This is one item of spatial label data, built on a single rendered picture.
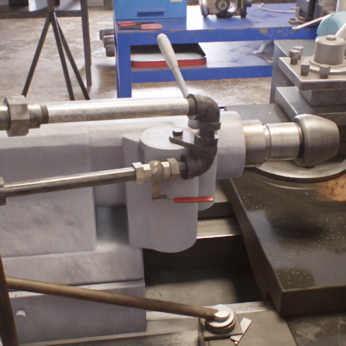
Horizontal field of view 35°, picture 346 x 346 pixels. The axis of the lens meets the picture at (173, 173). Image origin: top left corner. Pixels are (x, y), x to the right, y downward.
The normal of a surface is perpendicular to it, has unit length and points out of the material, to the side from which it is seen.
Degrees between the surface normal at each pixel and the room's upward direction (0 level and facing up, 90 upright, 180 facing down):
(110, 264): 62
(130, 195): 78
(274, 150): 87
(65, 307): 90
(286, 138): 53
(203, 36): 90
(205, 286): 14
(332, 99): 90
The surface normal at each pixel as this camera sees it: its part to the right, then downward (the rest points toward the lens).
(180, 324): 0.10, -0.23
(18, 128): 0.42, 0.59
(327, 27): -0.92, 0.08
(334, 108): 0.00, -0.88
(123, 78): 0.14, 0.47
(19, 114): 0.43, -0.15
